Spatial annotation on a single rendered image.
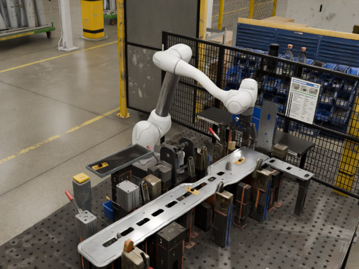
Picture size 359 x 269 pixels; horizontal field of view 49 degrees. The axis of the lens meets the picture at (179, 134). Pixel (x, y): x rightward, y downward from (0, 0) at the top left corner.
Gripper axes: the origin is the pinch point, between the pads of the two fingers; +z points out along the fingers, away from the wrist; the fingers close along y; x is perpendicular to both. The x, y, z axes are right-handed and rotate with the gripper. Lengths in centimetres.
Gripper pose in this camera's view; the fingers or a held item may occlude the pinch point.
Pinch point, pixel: (242, 142)
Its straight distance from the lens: 246.5
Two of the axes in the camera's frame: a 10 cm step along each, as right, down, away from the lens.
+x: 6.7, -3.1, 6.7
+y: 7.4, 3.3, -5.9
